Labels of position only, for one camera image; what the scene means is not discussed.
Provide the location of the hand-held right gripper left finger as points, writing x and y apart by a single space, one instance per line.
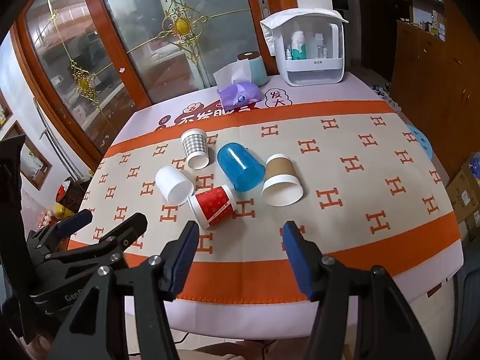
183 258

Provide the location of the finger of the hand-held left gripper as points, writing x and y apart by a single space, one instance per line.
75 221
125 232

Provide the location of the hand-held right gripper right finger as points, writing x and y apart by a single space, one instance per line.
300 264

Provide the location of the red paper cup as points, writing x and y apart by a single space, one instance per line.
215 206

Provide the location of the white cup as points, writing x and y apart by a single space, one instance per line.
172 183

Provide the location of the brown sleeved paper cup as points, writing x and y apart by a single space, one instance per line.
281 182

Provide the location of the blue plastic cup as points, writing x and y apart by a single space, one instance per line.
240 167

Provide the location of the checked paper cup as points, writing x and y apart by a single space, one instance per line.
195 146

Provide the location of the gold round object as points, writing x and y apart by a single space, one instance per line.
63 210

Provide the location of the red patterned box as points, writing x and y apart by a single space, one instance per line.
69 195

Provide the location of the orange patterned table runner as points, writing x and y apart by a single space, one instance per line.
356 210

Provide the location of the glass door with gold ornament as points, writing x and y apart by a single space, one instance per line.
75 63
180 26

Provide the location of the purple tissue pack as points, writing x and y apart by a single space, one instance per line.
240 95

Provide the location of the blue round disc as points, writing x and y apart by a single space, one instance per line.
420 138

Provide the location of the white printed tablecloth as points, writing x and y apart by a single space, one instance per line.
326 90

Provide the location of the cardboard box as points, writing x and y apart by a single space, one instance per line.
465 195

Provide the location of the white cosmetics organizer box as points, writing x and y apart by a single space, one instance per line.
311 71

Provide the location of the teal paper roll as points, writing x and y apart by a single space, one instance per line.
257 69

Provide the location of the white bottle with teal label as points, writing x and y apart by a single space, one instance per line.
298 47

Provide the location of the clear bottle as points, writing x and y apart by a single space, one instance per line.
319 47

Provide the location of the wooden cabinet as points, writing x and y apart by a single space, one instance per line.
435 75

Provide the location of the wooden picture frame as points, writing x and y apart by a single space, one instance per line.
35 157

